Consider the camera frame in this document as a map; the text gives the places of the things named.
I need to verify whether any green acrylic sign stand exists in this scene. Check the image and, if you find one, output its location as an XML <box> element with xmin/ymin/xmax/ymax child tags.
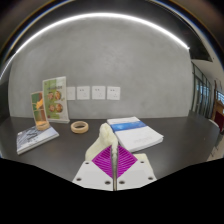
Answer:
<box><xmin>42</xmin><ymin>76</ymin><xmax>71</xmax><ymax>124</ymax></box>

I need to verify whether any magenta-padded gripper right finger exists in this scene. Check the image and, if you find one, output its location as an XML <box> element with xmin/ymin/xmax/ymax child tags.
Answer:
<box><xmin>114</xmin><ymin>144</ymin><xmax>158</xmax><ymax>192</ymax></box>

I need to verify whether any grey patterned magazine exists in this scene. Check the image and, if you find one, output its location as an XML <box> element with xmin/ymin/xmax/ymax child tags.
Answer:
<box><xmin>16</xmin><ymin>125</ymin><xmax>60</xmax><ymax>156</ymax></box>

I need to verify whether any small sign on wooden base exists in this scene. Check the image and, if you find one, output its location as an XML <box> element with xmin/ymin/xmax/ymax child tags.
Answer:
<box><xmin>30</xmin><ymin>90</ymin><xmax>51</xmax><ymax>131</ymax></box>

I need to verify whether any beige tape roll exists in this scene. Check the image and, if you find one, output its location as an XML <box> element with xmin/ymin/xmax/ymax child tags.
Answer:
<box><xmin>70</xmin><ymin>120</ymin><xmax>90</xmax><ymax>135</ymax></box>

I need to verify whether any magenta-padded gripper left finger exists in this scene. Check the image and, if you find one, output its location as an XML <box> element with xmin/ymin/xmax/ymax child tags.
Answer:
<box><xmin>72</xmin><ymin>144</ymin><xmax>116</xmax><ymax>192</ymax></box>

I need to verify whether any white booklet with blue band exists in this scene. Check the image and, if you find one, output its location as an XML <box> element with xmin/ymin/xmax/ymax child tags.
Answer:
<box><xmin>106</xmin><ymin>116</ymin><xmax>165</xmax><ymax>154</ymax></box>

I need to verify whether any curved ceiling light strip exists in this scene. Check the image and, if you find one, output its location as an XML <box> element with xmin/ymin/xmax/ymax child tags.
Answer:
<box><xmin>0</xmin><ymin>12</ymin><xmax>191</xmax><ymax>81</ymax></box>

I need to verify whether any black-framed glass partition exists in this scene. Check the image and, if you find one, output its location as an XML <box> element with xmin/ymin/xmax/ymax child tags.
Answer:
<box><xmin>190</xmin><ymin>61</ymin><xmax>224</xmax><ymax>121</ymax></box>

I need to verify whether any cream ribbed towel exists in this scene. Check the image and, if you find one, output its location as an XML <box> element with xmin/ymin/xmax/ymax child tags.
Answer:
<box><xmin>84</xmin><ymin>122</ymin><xmax>149</xmax><ymax>192</ymax></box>

